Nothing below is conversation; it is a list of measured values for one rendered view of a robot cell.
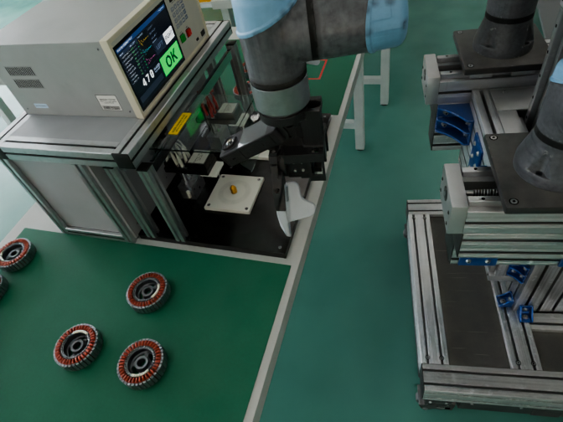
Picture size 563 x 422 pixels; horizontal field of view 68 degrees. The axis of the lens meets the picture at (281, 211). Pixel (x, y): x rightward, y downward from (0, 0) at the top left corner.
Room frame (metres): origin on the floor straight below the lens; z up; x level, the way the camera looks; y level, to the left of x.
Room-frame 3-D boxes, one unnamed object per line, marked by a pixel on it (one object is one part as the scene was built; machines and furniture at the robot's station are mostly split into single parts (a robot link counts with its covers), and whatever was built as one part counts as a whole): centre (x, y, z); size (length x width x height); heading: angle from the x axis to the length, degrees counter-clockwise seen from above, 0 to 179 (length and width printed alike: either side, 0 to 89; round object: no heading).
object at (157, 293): (0.67, 0.40, 0.77); 0.11 x 0.11 x 0.04
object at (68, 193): (0.95, 0.58, 0.91); 0.28 x 0.03 x 0.32; 64
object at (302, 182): (1.07, 0.09, 0.76); 0.64 x 0.47 x 0.02; 154
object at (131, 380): (0.47, 0.40, 0.77); 0.11 x 0.11 x 0.04
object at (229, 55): (1.11, 0.17, 1.03); 0.62 x 0.01 x 0.03; 154
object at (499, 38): (1.01, -0.70, 1.09); 0.15 x 0.15 x 0.10
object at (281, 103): (0.49, -0.04, 1.37); 0.08 x 0.08 x 0.05
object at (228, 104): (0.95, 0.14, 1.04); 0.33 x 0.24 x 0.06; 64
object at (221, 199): (0.96, 0.13, 0.78); 0.15 x 0.15 x 0.01; 64
